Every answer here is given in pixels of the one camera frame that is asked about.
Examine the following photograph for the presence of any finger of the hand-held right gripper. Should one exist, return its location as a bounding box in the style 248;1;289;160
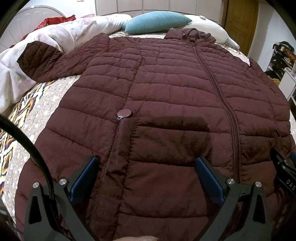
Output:
270;147;292;171

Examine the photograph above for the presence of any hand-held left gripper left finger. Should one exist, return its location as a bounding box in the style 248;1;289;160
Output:
24;156;100;241

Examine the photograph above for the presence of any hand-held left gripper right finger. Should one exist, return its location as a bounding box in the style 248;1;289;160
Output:
195;156;272;241

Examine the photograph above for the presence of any maroon puffer jacket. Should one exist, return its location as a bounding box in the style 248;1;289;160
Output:
14;28;293;241

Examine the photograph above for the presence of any person's left hand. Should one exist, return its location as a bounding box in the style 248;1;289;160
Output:
117;235;160;241

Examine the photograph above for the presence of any patterned beige bedspread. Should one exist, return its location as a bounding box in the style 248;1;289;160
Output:
0;31;262;241

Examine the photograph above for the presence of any cluttered white shelf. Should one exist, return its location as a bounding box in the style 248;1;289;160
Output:
265;41;296;100

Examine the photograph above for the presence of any pink white duvet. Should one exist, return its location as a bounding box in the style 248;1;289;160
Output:
0;13;132;114

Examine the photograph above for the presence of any wooden door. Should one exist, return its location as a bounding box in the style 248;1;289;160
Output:
221;0;259;57

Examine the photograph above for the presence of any white plush pillow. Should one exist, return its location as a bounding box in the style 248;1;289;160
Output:
181;14;240;49

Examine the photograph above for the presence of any red cloth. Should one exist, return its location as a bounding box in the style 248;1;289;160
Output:
9;14;76;48

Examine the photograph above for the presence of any teal pillow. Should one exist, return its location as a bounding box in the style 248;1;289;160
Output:
122;11;193;35

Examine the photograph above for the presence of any pink bed headboard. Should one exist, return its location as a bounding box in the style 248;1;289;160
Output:
0;6;66;45

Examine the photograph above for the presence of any beige wardrobe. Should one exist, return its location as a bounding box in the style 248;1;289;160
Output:
95;0;223;16

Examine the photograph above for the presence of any black cable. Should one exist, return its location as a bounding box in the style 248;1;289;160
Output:
0;115;57;202

